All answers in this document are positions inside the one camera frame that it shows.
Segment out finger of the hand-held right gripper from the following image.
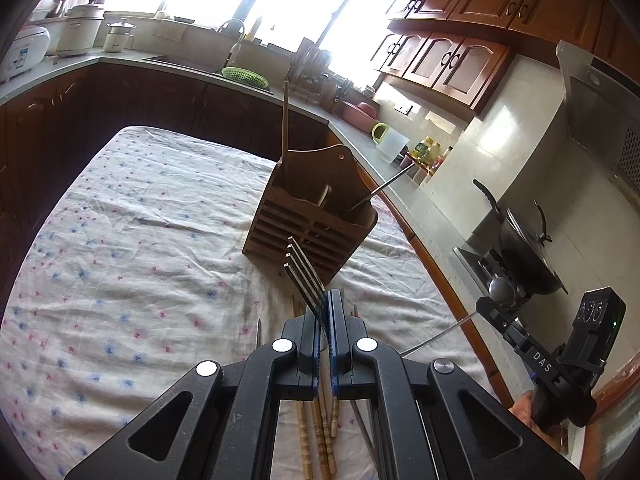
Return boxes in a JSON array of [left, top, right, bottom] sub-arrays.
[[475, 296, 527, 347]]

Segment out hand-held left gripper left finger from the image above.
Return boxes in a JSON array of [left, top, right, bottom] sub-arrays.
[[65, 310, 328, 480]]

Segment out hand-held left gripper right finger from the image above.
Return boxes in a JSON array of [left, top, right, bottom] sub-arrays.
[[327, 287, 586, 480]]

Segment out metal spoon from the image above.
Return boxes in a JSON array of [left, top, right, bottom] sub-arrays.
[[401, 276, 517, 359]]

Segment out metal fork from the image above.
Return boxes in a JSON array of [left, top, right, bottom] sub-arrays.
[[282, 236, 331, 326]]

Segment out wooden utensil holder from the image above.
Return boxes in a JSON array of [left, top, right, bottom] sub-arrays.
[[242, 144, 379, 286]]

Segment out person's right hand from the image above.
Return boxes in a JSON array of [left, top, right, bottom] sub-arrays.
[[509, 392, 568, 456]]

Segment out gas stove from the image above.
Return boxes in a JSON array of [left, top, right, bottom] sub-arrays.
[[452, 245, 531, 306]]

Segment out black wok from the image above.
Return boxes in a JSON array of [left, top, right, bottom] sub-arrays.
[[472, 179, 568, 296]]

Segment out glass wok lid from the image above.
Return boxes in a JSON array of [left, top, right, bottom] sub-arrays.
[[505, 200, 566, 281]]

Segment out grey kitchen countertop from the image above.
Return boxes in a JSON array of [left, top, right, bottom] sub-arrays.
[[0, 47, 501, 286]]

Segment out floral tablecloth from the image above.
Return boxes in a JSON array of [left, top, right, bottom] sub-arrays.
[[0, 125, 501, 480]]

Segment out pink plastic container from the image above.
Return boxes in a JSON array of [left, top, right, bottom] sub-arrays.
[[341, 101, 381, 131]]

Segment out steel range hood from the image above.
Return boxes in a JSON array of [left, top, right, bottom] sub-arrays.
[[556, 40, 640, 191]]

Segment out knife block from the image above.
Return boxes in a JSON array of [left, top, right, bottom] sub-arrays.
[[330, 75, 353, 116]]

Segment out metal dish rack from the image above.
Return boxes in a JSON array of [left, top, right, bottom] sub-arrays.
[[287, 37, 346, 111]]

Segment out green plastic basket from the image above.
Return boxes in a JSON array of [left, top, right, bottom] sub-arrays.
[[221, 66, 269, 88]]

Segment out wooden base cabinets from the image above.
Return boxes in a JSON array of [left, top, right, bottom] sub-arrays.
[[0, 57, 513, 408]]

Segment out chrome faucet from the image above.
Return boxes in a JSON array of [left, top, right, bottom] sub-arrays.
[[217, 18, 247, 68]]

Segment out kitchen sink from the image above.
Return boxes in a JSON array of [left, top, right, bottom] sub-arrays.
[[142, 52, 226, 77]]

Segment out kitchen window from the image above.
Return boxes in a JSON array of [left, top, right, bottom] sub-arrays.
[[100, 0, 406, 86]]

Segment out small white electric pot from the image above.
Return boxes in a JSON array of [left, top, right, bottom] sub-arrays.
[[104, 17, 138, 53]]

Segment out white steamer pot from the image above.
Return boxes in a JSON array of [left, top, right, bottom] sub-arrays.
[[54, 2, 106, 58]]

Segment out white rice cooker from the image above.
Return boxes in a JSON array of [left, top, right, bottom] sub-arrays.
[[0, 25, 52, 86]]

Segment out metal utensil handle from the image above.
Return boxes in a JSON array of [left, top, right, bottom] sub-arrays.
[[342, 161, 417, 218]]

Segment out clear cup green handle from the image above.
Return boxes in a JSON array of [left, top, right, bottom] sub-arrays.
[[371, 122, 411, 163]]

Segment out short wooden wall cabinets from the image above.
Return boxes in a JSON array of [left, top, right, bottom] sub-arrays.
[[372, 30, 511, 113]]

